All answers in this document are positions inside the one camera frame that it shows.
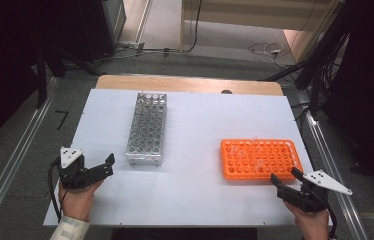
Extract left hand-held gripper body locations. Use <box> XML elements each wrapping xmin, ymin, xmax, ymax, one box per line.
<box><xmin>56</xmin><ymin>146</ymin><xmax>93</xmax><ymax>190</ymax></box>

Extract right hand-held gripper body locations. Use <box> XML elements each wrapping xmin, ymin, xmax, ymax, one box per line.
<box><xmin>284</xmin><ymin>169</ymin><xmax>354</xmax><ymax>214</ymax></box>

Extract metal test tube rack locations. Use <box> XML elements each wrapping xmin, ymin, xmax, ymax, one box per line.
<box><xmin>125</xmin><ymin>92</ymin><xmax>168</xmax><ymax>167</ymax></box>

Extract orange test tube rack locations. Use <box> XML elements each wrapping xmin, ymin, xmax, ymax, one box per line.
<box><xmin>220</xmin><ymin>138</ymin><xmax>304</xmax><ymax>182</ymax></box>

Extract person's right hand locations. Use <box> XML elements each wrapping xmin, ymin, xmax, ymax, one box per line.
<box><xmin>282</xmin><ymin>200</ymin><xmax>331</xmax><ymax>240</ymax></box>

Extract person's left hand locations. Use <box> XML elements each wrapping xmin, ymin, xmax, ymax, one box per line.
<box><xmin>57</xmin><ymin>179</ymin><xmax>105</xmax><ymax>223</ymax></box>

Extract black metal stand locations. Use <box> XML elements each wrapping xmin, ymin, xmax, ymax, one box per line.
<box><xmin>35</xmin><ymin>42</ymin><xmax>103</xmax><ymax>110</ymax></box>

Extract black tripod stand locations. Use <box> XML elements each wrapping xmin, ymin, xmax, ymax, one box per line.
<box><xmin>264</xmin><ymin>0</ymin><xmax>354</xmax><ymax>115</ymax></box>

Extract dark curtain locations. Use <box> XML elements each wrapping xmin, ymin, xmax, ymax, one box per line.
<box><xmin>0</xmin><ymin>0</ymin><xmax>44</xmax><ymax>156</ymax></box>
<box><xmin>323</xmin><ymin>0</ymin><xmax>374</xmax><ymax>196</ymax></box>

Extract dark cabinet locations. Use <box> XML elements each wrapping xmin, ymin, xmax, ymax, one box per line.
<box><xmin>74</xmin><ymin>0</ymin><xmax>128</xmax><ymax>63</ymax></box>

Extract light wooden furniture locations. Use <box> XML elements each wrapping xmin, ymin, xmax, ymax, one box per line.
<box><xmin>179</xmin><ymin>0</ymin><xmax>346</xmax><ymax>63</ymax></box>

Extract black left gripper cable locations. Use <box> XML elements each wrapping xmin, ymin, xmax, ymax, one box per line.
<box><xmin>47</xmin><ymin>159</ymin><xmax>63</xmax><ymax>223</ymax></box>

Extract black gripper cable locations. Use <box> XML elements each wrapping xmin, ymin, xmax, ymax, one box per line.
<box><xmin>47</xmin><ymin>159</ymin><xmax>63</xmax><ymax>223</ymax></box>
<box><xmin>324</xmin><ymin>205</ymin><xmax>338</xmax><ymax>240</ymax></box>

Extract aluminium floor rail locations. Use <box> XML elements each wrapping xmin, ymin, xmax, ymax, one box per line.
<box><xmin>0</xmin><ymin>77</ymin><xmax>59</xmax><ymax>240</ymax></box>
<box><xmin>296</xmin><ymin>89</ymin><xmax>369</xmax><ymax>240</ymax></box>

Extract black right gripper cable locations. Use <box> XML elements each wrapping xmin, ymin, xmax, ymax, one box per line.
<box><xmin>324</xmin><ymin>205</ymin><xmax>338</xmax><ymax>240</ymax></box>

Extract grey floor cables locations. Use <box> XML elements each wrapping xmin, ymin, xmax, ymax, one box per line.
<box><xmin>94</xmin><ymin>45</ymin><xmax>183</xmax><ymax>64</ymax></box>

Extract white floor cable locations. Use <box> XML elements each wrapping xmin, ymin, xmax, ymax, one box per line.
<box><xmin>247</xmin><ymin>41</ymin><xmax>287</xmax><ymax>65</ymax></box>

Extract black hanging cable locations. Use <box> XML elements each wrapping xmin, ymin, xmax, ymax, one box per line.
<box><xmin>181</xmin><ymin>0</ymin><xmax>204</xmax><ymax>54</ymax></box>

